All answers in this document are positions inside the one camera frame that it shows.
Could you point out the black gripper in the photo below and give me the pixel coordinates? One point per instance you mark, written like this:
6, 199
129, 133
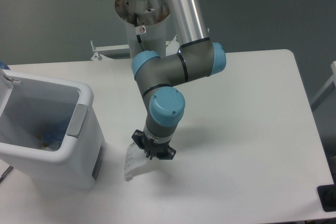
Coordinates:
162, 151

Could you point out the white paper package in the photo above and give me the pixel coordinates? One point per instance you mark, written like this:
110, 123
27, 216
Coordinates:
136, 162

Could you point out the clear plastic water bottle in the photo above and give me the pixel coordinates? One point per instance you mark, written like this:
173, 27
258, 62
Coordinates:
53, 138

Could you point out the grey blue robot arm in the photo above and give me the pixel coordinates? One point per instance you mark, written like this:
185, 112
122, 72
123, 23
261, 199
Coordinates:
157, 77

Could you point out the white plastic trash can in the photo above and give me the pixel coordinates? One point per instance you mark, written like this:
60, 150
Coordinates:
33, 104

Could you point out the blue object at left edge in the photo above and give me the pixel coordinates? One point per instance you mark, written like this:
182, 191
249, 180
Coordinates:
4, 66

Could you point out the black object at table edge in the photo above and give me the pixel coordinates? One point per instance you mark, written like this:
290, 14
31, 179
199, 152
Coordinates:
327, 197

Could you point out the white metal base frame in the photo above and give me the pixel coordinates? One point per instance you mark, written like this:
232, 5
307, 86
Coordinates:
118, 49

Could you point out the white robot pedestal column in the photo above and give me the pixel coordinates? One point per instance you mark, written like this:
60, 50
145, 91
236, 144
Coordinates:
145, 24

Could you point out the white frame at right edge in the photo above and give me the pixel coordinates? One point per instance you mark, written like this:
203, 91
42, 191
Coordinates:
324, 91

